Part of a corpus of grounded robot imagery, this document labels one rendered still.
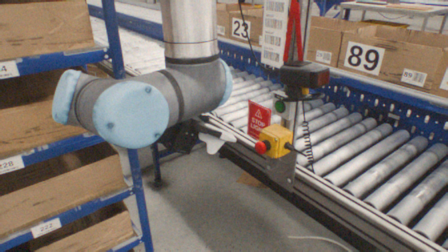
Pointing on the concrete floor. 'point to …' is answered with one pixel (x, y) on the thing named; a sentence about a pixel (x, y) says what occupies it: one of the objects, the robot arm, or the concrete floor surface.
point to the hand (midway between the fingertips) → (221, 126)
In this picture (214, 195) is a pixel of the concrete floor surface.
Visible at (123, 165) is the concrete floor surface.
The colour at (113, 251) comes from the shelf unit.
